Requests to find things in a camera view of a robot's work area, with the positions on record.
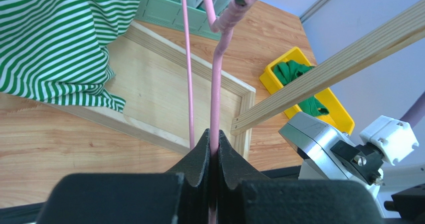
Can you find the wooden clothes rack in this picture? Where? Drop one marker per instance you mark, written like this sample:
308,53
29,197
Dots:
151,77

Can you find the yellow plastic tray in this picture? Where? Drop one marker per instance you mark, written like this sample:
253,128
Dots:
323,105

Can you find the green white striped tank top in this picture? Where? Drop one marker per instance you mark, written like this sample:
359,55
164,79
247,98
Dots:
55,51

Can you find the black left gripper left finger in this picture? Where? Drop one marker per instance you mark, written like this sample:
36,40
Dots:
177,196

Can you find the pink wire hanger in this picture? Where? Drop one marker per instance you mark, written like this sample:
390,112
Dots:
224,24

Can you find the mint green file organizer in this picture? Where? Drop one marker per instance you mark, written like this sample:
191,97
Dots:
169,14

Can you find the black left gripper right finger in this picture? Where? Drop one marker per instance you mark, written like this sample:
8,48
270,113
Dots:
247,196

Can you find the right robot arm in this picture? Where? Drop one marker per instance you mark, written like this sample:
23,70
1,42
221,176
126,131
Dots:
402,197

